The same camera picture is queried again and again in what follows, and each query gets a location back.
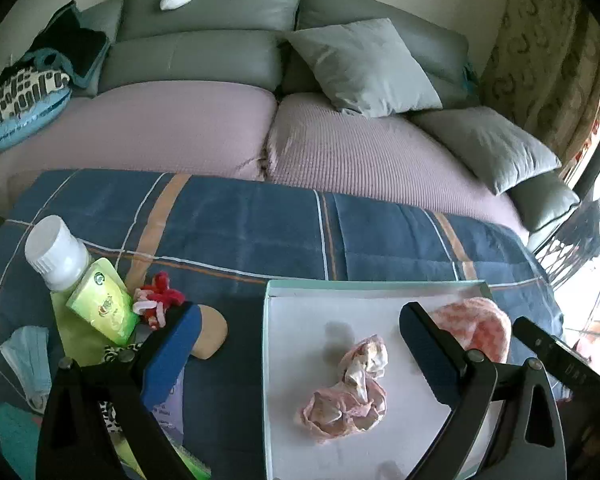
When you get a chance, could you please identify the grey throw pillow upper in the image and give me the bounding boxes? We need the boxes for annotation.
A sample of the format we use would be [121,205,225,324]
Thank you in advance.
[288,18,442,118]

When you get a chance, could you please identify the grey throw pillow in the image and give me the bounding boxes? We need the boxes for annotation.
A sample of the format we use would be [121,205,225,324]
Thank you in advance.
[412,106,562,196]
[288,18,442,118]

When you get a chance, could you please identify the teal towel with pink patch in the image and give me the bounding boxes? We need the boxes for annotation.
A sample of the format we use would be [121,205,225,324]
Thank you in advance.
[0,403,42,480]

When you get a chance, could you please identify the black white leopard scrunchie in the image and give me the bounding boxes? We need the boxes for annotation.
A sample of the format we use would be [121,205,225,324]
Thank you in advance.
[99,342,142,434]

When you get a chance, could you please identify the black wire basket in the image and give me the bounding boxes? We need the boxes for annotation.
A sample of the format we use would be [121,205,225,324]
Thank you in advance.
[535,197,600,290]

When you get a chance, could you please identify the blue patterned cushion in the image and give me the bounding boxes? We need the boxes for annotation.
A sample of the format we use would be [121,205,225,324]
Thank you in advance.
[0,66,72,153]

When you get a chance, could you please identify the pink white knitted cloth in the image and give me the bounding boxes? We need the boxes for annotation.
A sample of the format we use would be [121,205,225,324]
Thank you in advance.
[429,297,512,363]

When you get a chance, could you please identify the purple cartoon snack packet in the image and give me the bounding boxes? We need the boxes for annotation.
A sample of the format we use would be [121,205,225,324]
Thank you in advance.
[152,370,184,445]

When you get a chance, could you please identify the grey leather sofa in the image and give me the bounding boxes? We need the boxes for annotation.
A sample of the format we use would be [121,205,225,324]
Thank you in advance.
[84,0,580,234]

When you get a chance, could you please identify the patterned beige curtain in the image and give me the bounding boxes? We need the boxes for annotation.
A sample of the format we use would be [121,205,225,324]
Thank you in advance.
[481,0,600,185]

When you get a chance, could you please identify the grey throw pillow lower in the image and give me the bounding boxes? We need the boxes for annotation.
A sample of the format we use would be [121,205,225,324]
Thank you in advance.
[412,106,562,196]

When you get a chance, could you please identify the green tissue pack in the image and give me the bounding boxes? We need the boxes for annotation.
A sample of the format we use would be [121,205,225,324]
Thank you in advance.
[67,258,140,346]

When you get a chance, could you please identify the light blue face mask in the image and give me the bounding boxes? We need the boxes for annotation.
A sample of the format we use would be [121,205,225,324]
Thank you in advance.
[0,325,52,414]

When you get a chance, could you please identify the red pink plush doll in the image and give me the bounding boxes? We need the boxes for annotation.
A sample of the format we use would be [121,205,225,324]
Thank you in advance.
[132,272,185,330]

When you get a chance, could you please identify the beige oval sponge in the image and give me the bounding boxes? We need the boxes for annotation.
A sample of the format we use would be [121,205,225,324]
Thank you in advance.
[190,304,228,360]

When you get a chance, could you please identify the white plastic pill bottle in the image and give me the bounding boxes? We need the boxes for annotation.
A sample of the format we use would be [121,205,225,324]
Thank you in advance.
[24,214,91,292]

